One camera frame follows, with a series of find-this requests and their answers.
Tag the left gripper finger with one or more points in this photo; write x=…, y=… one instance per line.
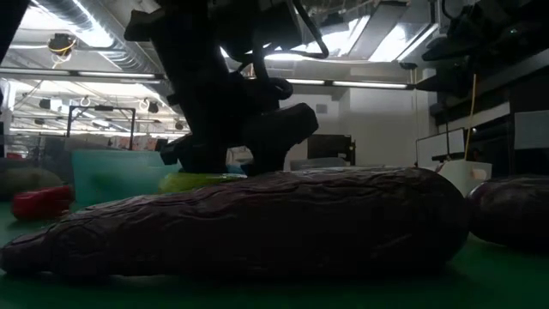
x=279, y=137
x=193, y=156

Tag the grey wall vent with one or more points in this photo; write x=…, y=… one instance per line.
x=321, y=108

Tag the yellow-green cucumber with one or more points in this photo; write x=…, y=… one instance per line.
x=193, y=182

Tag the black metal frame stand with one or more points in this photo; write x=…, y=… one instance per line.
x=100, y=108

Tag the long ceiling light strip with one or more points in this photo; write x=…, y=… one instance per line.
x=369, y=84

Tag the teal plastic bin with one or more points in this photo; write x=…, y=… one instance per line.
x=107, y=163

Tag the black overhead camera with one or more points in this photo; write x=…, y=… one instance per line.
x=61, y=43

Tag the dark grey bin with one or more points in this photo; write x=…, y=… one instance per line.
x=43, y=156

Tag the white framed board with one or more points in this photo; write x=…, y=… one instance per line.
x=437, y=146

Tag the black monitor cart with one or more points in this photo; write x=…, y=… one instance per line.
x=336, y=146

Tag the grey translucent bin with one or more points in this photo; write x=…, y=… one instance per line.
x=317, y=163

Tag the blue plastic bin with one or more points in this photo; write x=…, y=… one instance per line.
x=236, y=169

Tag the beige garlic bulb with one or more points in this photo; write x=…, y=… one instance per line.
x=25, y=182

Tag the orange-red carrot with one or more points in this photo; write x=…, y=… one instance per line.
x=40, y=204

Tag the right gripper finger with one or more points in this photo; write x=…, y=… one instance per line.
x=452, y=48
x=450, y=83

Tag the purple eggplant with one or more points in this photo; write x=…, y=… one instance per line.
x=257, y=223
x=510, y=210

